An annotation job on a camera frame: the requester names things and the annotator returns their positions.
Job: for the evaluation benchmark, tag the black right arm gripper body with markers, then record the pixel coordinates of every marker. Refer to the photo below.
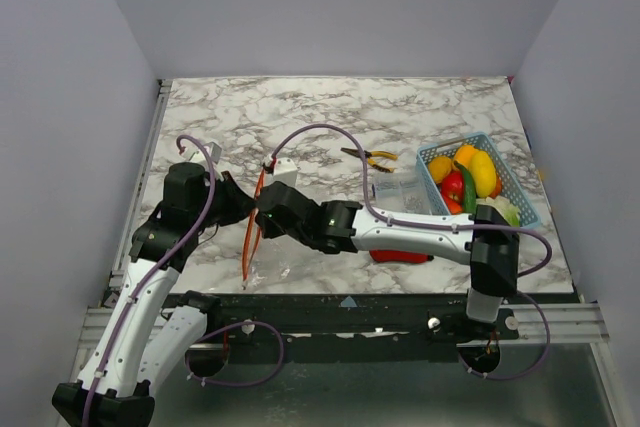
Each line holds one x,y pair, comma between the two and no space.
266,198

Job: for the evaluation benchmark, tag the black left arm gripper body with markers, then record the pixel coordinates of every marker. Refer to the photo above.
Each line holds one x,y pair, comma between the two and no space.
228,206

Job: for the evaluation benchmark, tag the clear zip bag orange zipper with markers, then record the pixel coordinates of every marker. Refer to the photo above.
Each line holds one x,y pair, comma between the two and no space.
253,233

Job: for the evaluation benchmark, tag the green chili pepper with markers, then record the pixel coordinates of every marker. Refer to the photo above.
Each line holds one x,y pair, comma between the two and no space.
469,190

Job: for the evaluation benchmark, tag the yellow lemon squash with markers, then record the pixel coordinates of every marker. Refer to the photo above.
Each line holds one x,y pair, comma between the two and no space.
484,173

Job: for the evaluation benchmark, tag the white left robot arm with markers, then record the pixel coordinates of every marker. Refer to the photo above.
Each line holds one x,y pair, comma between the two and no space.
118,384

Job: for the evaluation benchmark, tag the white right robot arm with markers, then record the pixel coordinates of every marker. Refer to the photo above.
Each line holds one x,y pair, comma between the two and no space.
484,241

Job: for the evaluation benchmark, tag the red black utility knife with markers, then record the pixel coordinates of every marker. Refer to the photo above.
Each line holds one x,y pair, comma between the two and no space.
389,256

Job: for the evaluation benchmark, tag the clear plastic screw box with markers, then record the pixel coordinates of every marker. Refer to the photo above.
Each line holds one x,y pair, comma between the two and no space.
401,193

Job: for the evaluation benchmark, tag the small yellow orange fruit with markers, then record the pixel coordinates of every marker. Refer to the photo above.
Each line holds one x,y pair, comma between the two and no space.
439,168

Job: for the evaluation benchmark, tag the red apple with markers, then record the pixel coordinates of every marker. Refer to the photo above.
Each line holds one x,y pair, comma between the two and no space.
453,188

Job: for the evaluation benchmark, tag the orange yellow bell pepper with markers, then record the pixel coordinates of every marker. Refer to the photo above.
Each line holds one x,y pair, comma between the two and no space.
463,156

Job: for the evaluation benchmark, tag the light blue plastic basket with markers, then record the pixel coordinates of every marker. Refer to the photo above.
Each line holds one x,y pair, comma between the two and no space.
512,189

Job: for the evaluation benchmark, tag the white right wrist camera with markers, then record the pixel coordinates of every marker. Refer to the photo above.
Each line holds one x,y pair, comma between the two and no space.
282,170

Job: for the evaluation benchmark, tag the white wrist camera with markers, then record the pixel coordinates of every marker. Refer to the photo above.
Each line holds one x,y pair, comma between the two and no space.
214,151
282,170

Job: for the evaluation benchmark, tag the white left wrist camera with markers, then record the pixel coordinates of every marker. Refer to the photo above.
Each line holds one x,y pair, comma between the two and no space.
214,151

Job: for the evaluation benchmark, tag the yellow handled pliers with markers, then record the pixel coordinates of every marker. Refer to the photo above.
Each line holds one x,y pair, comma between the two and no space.
372,156

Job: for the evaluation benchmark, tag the black metal base rail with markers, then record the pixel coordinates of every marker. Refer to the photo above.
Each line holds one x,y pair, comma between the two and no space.
341,328

